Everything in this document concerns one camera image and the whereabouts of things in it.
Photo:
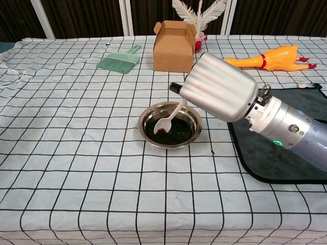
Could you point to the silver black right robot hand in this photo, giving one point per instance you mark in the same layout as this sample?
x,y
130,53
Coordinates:
x,y
219,86

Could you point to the white plastic spoon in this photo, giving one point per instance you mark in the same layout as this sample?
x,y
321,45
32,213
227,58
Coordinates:
x,y
163,123

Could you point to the steel bowl with dark liquid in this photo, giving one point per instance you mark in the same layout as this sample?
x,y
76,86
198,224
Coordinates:
x,y
178,139

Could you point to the dark grey cloth mat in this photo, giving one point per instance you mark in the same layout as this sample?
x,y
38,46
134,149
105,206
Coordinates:
x,y
268,163

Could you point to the green hand brush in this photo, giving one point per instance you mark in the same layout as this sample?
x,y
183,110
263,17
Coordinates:
x,y
117,62

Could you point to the brown cardboard gable box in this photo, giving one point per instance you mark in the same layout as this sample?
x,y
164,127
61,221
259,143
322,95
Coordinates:
x,y
172,54

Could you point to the yellow rubber chicken toy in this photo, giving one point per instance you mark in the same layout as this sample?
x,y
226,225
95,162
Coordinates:
x,y
276,60

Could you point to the white feather shuttlecock red base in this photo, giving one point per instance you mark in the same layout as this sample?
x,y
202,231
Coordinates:
x,y
190,14

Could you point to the white black checked tablecloth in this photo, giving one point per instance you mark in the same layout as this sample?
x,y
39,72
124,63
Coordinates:
x,y
76,153

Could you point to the white frame post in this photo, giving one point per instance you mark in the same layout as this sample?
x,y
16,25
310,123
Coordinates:
x,y
127,18
43,20
228,20

